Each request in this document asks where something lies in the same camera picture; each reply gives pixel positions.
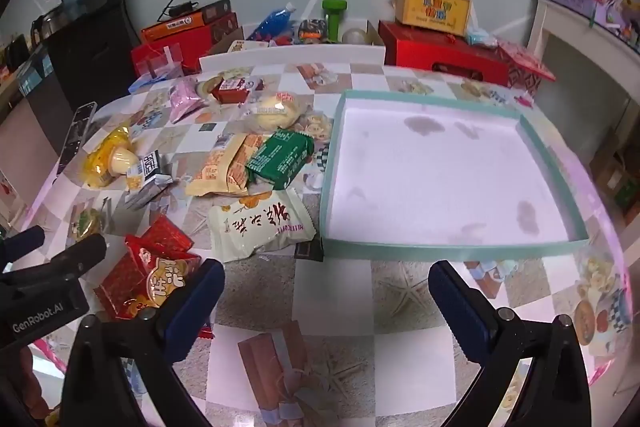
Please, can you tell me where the person's left forearm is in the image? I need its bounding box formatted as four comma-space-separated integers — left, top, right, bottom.
15, 349, 56, 423

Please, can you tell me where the red candy packet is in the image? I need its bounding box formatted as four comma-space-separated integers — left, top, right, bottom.
94, 234, 203, 320

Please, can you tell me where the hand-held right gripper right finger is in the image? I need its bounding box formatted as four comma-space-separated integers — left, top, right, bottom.
427, 259, 593, 427

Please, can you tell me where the yellow gift box with handle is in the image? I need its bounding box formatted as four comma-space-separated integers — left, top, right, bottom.
390, 0, 472, 34

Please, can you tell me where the green-edged cookie packet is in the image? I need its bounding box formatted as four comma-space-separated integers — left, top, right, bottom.
70, 199, 113, 243

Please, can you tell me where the round bun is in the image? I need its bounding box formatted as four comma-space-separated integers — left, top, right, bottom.
240, 91, 313, 132

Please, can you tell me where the metal kettle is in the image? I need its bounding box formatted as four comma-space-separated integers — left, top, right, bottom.
30, 9, 63, 40

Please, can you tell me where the clear plastic box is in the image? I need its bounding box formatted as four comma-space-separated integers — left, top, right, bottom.
134, 43, 185, 82

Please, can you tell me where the cream snack packet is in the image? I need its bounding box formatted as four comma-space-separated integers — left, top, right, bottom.
207, 189, 317, 264

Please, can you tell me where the yellow soft bread packet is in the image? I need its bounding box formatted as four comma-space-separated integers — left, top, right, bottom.
81, 126, 133, 190

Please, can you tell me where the black cabinet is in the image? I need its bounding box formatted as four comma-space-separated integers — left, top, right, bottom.
47, 4, 138, 112

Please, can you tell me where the white green corn snack packet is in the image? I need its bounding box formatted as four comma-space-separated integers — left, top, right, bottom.
122, 150, 176, 210

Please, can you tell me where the orange and black box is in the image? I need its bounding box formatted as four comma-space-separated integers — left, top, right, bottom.
141, 0, 234, 44

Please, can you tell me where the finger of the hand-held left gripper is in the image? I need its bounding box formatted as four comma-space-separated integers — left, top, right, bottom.
42, 234, 108, 280
0, 227, 46, 266

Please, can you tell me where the dark red box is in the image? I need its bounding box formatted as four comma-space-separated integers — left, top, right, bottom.
131, 12, 241, 75

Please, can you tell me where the dark remote control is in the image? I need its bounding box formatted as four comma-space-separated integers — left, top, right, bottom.
56, 101, 98, 175

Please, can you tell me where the orange bread packet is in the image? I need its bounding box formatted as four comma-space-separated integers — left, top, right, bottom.
186, 133, 263, 198

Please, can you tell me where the red milk snack packet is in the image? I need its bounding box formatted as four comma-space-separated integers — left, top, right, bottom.
210, 77, 266, 104

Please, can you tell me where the large red gift box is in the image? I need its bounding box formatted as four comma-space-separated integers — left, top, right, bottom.
378, 21, 512, 85

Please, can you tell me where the white shelf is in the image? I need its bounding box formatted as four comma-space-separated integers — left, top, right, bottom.
527, 0, 640, 188

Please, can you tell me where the blue plastic bottle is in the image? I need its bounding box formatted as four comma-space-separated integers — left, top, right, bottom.
248, 3, 297, 42

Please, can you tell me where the brown cardboard box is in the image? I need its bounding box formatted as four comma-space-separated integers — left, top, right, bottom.
590, 142, 640, 212

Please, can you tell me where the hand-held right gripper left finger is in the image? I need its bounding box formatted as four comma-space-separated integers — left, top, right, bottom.
60, 258, 227, 427

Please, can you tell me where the pale yellow pudding cup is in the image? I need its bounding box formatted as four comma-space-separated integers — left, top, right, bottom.
110, 146, 139, 176

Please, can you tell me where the white cardboard box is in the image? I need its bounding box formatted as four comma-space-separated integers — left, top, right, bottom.
199, 19, 387, 72

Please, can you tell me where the shallow teal cardboard tray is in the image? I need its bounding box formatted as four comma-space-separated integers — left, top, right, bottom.
320, 89, 592, 261

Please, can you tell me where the red gold-patterned snack packet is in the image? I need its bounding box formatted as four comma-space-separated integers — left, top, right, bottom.
125, 214, 195, 258

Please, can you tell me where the green dumbbell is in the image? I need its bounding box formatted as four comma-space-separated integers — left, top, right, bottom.
321, 0, 348, 44

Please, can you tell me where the red patterned box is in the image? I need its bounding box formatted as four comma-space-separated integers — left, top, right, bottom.
499, 41, 557, 96

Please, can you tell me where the brown snack packet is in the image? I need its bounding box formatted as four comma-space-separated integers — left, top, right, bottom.
294, 241, 326, 263

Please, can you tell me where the colourful toy bundle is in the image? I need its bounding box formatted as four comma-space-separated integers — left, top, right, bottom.
298, 19, 330, 44

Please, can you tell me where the pink snack packet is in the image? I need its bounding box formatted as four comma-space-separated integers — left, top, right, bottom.
167, 79, 208, 124

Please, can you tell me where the light blue packet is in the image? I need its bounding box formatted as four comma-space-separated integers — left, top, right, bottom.
466, 28, 500, 49

